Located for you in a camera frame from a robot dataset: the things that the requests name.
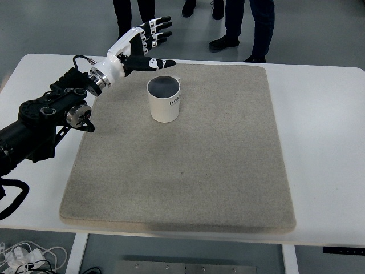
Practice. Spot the white power strip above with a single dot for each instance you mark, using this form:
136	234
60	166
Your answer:
22	255

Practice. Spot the person in dark trousers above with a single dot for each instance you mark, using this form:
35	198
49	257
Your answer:
122	14

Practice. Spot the person with black shoes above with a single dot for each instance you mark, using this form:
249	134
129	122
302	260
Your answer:
262	28
188	7

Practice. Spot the grey metal plate with screws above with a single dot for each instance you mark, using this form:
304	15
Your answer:
185	268

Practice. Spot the white table leg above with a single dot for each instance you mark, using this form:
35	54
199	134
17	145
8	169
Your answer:
290	259
76	254

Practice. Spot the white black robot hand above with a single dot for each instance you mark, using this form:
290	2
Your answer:
114	67

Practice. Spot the beige felt mat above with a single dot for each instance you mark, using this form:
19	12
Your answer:
182	177

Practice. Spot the black table control panel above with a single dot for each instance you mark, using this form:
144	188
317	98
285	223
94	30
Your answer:
342	250

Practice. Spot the white ribbed cup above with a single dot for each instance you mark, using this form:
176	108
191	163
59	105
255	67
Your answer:
165	111

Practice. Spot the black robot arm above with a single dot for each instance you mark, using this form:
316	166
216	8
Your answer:
28	137

